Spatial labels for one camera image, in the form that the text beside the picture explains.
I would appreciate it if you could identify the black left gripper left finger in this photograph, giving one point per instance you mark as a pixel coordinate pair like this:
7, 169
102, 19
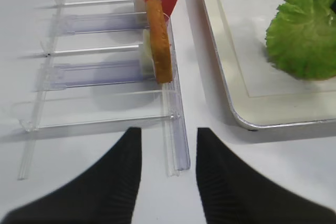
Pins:
105, 193

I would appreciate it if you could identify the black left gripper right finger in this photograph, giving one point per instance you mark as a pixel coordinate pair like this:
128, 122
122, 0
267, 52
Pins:
233, 192

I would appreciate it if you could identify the green lettuce leaf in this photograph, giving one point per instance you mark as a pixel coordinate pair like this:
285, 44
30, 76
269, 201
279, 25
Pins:
300, 39

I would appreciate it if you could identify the left clear acrylic rack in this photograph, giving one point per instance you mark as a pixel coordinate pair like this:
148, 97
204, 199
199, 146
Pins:
98, 68

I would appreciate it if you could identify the cream metal tray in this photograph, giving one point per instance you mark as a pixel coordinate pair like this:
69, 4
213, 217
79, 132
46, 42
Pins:
267, 111

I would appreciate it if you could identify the white paper tray liner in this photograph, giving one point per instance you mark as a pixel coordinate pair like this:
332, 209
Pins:
247, 21

